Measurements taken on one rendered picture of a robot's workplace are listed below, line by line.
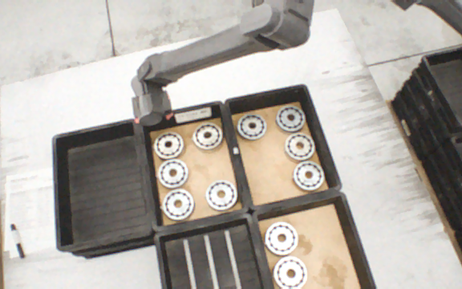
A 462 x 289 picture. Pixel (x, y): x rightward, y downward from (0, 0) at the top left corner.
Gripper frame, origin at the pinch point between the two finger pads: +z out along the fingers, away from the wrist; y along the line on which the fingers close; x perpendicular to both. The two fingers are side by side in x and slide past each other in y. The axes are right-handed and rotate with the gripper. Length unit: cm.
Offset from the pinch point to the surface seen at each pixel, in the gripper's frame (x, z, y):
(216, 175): -13.3, 23.5, 14.0
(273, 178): -18.9, 23.6, 32.4
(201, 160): -6.6, 23.4, 10.1
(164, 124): 8.5, 19.5, -0.1
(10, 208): -3, 36, -66
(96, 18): 153, 105, -44
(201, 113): 8.0, 17.3, 13.6
